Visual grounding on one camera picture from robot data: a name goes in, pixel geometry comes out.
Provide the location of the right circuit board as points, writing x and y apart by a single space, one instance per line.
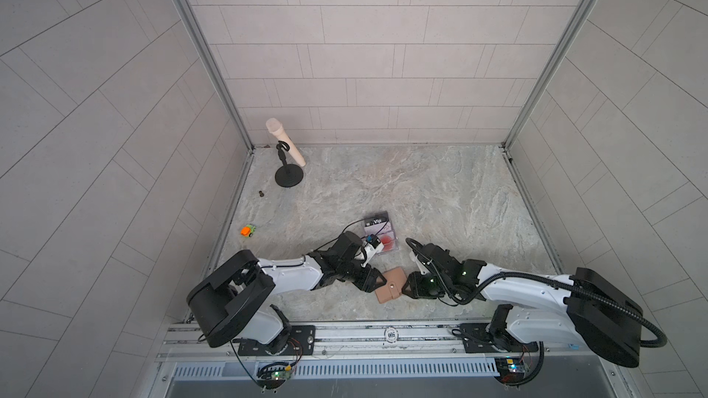
510 369

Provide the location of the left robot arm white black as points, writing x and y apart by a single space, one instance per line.
233 302

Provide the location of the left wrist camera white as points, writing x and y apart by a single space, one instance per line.
371 246

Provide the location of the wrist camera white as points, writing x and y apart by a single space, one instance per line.
415 248
371 246

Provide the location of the beige microphone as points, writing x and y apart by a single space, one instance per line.
275 127

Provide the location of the white ventilation grille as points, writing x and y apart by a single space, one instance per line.
329 369

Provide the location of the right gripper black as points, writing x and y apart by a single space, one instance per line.
413 289

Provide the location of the circuit board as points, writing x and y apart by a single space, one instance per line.
277 371
510 369

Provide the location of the white card red circle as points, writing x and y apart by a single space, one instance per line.
389 241

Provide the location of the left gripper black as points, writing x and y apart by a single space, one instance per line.
370 280

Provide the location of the black VIP card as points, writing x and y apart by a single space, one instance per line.
376 219

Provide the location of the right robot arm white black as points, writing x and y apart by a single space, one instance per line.
583 308

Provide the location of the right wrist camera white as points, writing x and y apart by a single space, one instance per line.
415 248

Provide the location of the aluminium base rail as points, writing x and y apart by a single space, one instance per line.
349 340

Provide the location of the black microphone stand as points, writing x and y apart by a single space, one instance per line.
288 174

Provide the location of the left circuit board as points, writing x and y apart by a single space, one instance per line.
277 371

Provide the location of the pink leather card wallet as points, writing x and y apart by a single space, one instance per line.
392 290

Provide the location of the orange green toy car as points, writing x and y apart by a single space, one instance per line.
248 230

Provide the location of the clear acrylic card holder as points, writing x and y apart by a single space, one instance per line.
381 226

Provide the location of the pink floral VIP card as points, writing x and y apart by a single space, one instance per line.
378 229

